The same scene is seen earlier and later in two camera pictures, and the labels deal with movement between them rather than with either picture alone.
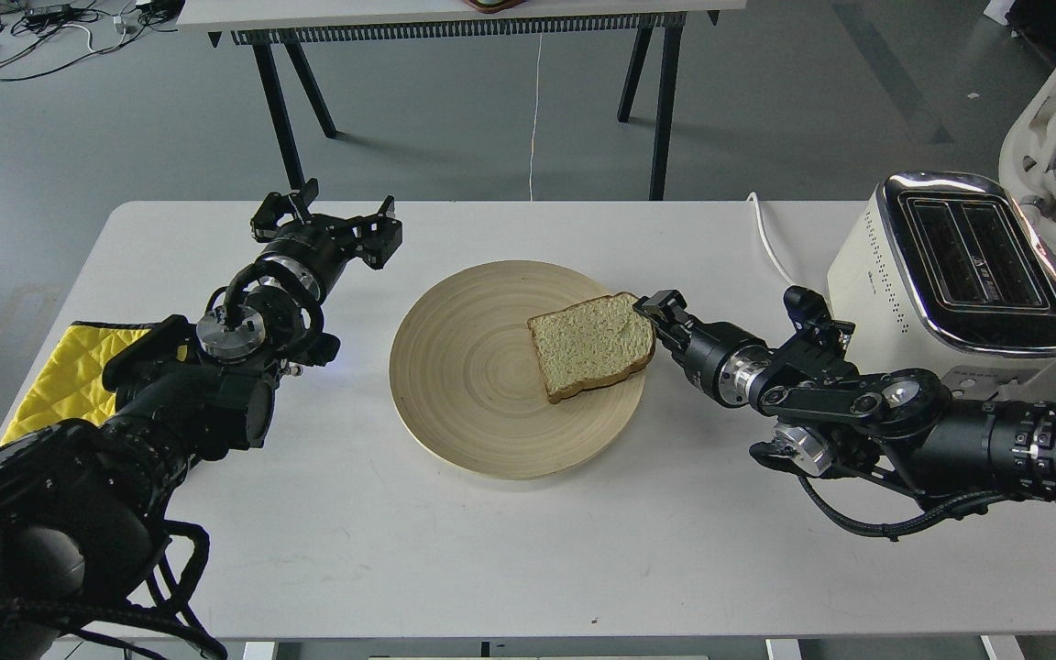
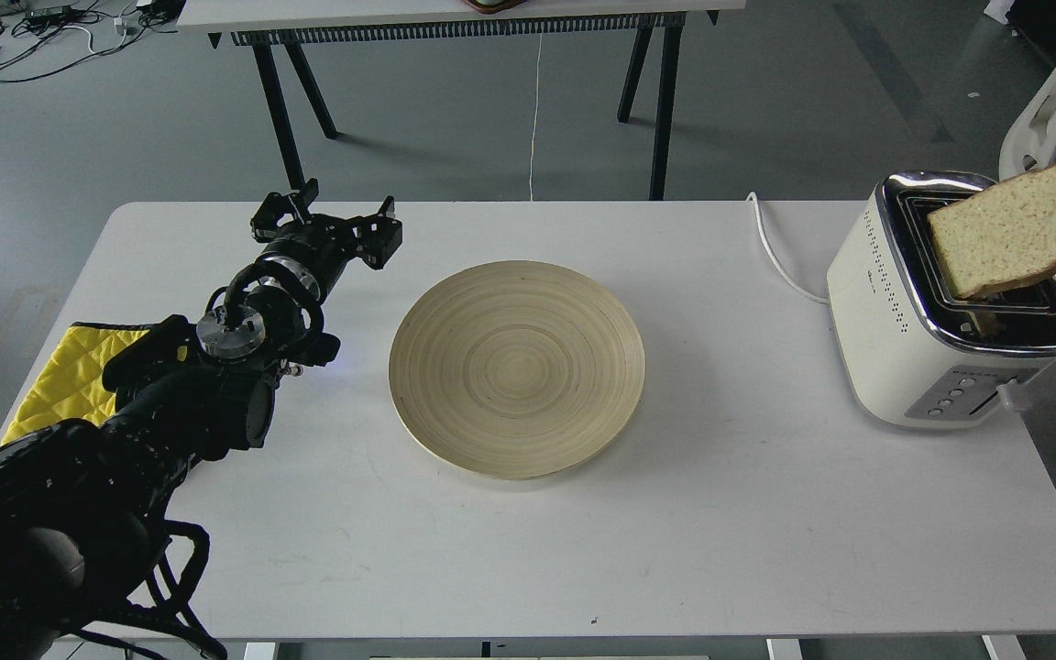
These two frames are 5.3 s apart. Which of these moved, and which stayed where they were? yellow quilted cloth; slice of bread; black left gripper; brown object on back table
Moved: slice of bread
Stayed: black left gripper; yellow quilted cloth; brown object on back table
